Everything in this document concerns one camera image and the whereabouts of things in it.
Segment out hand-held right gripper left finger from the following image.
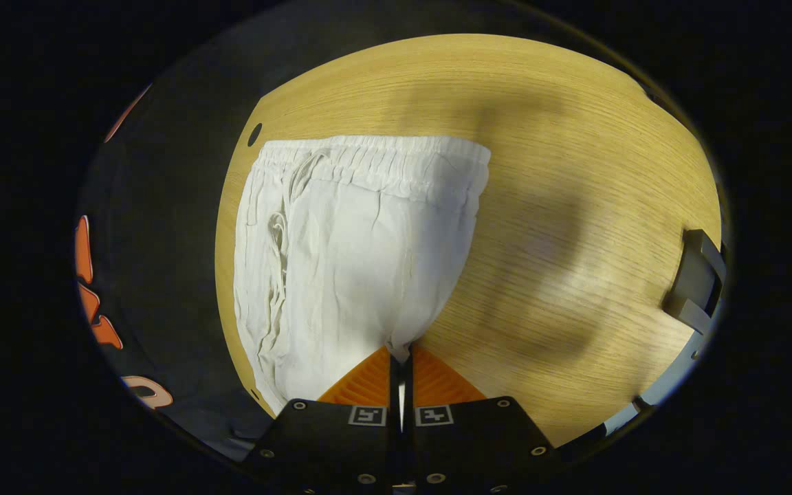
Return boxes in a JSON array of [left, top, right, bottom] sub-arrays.
[[245, 346, 404, 495]]

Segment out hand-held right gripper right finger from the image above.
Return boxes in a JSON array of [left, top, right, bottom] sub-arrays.
[[403, 344, 563, 495]]

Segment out white jeans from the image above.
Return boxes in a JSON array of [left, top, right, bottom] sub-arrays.
[[233, 135, 492, 417]]

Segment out grey metal bar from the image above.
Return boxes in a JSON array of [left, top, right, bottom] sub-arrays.
[[602, 329, 714, 436]]

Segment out grey block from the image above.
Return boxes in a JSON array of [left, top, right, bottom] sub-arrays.
[[662, 229, 728, 336]]

